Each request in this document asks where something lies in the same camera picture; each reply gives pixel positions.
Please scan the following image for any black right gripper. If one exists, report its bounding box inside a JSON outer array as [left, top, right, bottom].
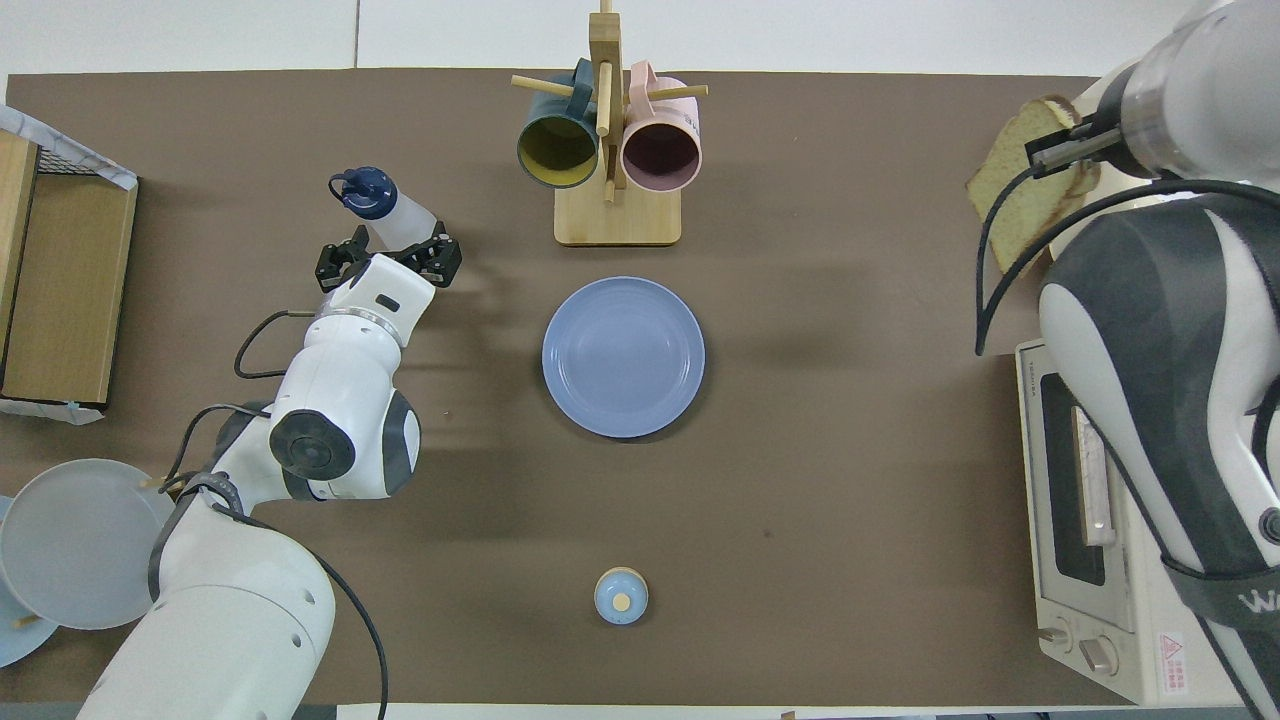
[[1030, 95, 1131, 179]]

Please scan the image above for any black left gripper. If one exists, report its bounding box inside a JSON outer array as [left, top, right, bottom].
[[316, 226, 463, 293]]

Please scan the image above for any clear bottle with blue cap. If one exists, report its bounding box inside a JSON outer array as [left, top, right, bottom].
[[330, 167, 443, 259]]

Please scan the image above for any bread slice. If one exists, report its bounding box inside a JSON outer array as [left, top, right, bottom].
[[965, 95, 1101, 276]]

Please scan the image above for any blue round plate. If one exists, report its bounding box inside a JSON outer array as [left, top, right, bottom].
[[542, 277, 706, 441]]

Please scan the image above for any grey plate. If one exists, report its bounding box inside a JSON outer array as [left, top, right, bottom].
[[0, 459, 176, 631]]

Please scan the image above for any wooden plate rack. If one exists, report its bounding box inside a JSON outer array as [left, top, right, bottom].
[[12, 473, 188, 629]]

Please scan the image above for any light blue plate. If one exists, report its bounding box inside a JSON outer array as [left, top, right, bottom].
[[0, 495, 61, 669]]

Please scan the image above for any cream two-slot toaster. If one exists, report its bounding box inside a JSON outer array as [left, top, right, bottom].
[[1040, 65, 1136, 271]]

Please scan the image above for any dark teal mug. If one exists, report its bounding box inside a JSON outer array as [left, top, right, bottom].
[[516, 58, 601, 190]]

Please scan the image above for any wooden mug rack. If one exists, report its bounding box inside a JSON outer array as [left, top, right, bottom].
[[511, 0, 709, 247]]

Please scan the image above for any brown table mat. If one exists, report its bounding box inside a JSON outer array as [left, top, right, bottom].
[[0, 68, 1233, 706]]

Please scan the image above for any pink mug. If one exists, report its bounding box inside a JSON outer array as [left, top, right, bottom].
[[620, 60, 703, 195]]

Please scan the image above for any white toaster oven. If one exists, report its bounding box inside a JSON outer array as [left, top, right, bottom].
[[1015, 338, 1251, 706]]

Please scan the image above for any small blue round container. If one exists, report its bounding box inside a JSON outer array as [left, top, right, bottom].
[[594, 567, 650, 626]]

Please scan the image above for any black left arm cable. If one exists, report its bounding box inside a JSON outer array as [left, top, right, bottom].
[[150, 308, 391, 720]]

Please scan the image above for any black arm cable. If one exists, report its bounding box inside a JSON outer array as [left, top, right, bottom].
[[150, 308, 391, 720], [975, 165, 1280, 356]]

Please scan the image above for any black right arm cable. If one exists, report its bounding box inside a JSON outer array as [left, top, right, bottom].
[[975, 165, 1280, 356]]

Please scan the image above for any black wire basket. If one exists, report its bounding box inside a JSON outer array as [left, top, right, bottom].
[[35, 140, 106, 179]]

